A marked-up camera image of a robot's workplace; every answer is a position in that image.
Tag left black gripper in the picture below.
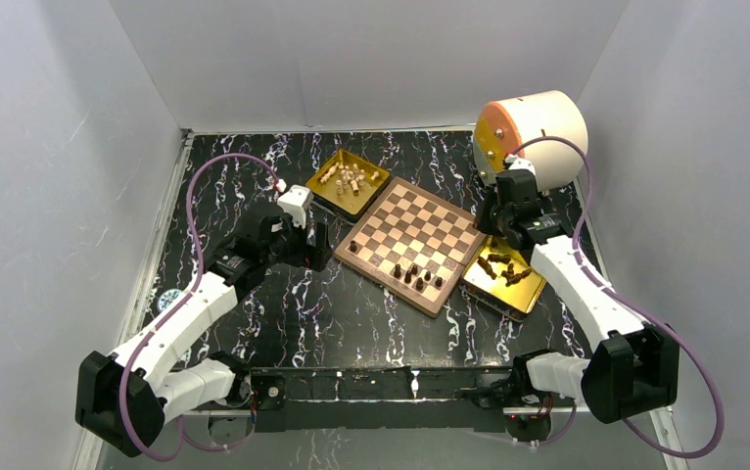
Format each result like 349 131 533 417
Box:
261 212 333 272

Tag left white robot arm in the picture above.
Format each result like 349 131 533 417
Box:
74 208 332 457

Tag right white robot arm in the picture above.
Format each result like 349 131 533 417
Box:
475 169 680 424

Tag pile of dark pieces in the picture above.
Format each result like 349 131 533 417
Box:
476 253 533 287

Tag gold tray dark pieces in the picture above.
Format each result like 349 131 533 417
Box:
461 236 546 323

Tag gold tray light pieces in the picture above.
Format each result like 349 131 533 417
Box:
305 149 392 224

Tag pile of light pieces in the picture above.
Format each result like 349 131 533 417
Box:
317 162 386 197

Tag wooden chess board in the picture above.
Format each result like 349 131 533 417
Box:
334 177 486 318

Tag white round drawer cabinet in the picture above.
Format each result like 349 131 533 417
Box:
473 90 588 192

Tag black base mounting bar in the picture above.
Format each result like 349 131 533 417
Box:
186 366 578 435

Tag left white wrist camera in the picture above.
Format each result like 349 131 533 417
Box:
277 185 313 229

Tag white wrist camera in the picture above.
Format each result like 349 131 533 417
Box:
277 185 313 229
504 154 536 174

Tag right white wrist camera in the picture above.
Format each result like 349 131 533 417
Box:
504 154 536 174

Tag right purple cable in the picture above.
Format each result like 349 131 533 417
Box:
507 136 727 460

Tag purple cable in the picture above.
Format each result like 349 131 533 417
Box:
117 153 286 463
507 136 727 460

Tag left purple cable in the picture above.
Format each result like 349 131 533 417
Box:
117 153 286 463

